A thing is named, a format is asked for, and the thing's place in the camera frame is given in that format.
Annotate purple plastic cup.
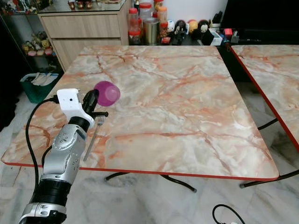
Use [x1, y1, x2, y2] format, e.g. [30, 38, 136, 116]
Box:
[94, 81, 121, 107]

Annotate silver metal fork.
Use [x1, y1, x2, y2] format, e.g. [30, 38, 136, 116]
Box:
[84, 116, 105, 162]

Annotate green plastic basket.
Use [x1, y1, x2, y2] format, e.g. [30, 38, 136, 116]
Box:
[20, 72, 59, 104]

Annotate light wooden drawer cabinet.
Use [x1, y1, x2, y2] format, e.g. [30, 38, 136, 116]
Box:
[37, 8, 130, 73]

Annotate plush toys on glass shelf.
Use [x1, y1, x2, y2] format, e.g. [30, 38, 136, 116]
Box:
[21, 32, 57, 57]

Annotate marble folding table red edge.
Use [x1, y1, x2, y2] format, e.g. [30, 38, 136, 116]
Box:
[1, 45, 299, 193]
[231, 44, 299, 153]

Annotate tall red-lid plastic jar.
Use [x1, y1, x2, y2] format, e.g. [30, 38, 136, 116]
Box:
[128, 7, 142, 46]

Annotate steel metal canister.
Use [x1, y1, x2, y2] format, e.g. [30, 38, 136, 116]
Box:
[143, 18, 161, 45]

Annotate wide red-lid clear jar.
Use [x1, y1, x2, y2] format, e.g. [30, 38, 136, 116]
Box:
[139, 2, 154, 21]

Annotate orange-lid plastic jar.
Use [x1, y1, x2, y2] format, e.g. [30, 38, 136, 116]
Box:
[157, 6, 168, 23]

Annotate yellow plush toy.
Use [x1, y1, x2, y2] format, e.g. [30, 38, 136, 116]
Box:
[187, 19, 199, 34]

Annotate black white-faced plush toy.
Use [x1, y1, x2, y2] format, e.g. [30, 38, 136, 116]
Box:
[198, 19, 210, 35]

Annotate small white box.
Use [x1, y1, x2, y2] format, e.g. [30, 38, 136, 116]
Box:
[207, 28, 224, 46]

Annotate black television screen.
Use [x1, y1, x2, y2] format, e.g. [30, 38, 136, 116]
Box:
[221, 0, 299, 31]

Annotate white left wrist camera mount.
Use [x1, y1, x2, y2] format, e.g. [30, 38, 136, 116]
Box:
[56, 88, 93, 126]

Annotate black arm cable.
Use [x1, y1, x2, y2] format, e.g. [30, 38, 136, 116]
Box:
[25, 96, 59, 187]

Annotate black floor cable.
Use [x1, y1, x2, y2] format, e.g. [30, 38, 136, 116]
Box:
[212, 204, 246, 224]

